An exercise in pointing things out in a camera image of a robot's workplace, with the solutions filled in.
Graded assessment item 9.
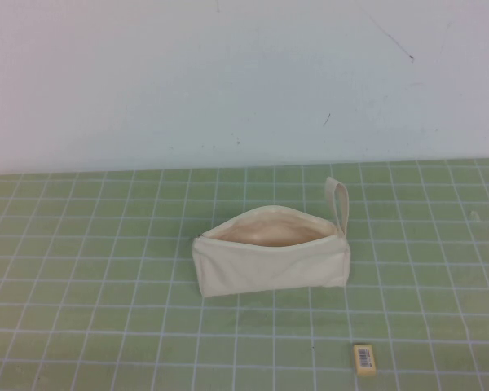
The cream fabric pencil case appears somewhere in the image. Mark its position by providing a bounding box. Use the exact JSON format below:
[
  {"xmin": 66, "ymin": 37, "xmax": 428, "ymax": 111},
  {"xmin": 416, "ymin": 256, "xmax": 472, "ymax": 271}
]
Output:
[{"xmin": 191, "ymin": 176, "xmax": 352, "ymax": 298}]

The yellow eraser with barcode label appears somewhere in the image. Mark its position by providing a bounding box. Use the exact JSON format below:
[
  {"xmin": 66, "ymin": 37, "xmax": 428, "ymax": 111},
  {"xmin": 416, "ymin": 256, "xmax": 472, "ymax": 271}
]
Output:
[{"xmin": 352, "ymin": 343, "xmax": 377, "ymax": 375}]

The green grid cutting mat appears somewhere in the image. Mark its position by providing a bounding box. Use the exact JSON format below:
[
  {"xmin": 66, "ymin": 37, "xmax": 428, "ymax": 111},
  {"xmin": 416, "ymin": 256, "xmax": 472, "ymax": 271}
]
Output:
[{"xmin": 0, "ymin": 156, "xmax": 489, "ymax": 391}]

